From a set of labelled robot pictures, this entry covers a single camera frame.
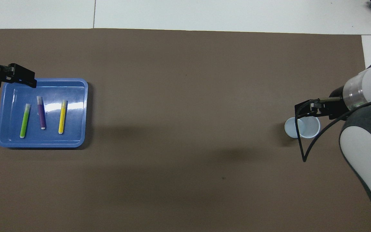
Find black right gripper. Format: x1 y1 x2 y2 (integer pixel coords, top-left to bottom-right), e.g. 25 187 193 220
294 86 350 121

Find purple pen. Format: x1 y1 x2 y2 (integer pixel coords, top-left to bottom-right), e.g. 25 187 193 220
36 96 47 130

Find green pen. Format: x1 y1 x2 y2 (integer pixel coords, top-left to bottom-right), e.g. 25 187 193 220
20 103 31 139

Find yellow pen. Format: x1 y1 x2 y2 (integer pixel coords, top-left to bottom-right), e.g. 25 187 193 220
58 100 67 135

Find blue plastic tray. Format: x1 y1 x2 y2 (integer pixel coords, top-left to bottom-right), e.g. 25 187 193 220
0 78 89 148

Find translucent mesh pen cup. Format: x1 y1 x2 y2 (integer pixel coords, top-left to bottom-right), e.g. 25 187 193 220
284 115 320 139

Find brown table mat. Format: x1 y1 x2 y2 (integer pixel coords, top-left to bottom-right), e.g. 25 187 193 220
0 28 371 232

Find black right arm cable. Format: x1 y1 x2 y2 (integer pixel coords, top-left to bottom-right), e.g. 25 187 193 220
295 97 371 162

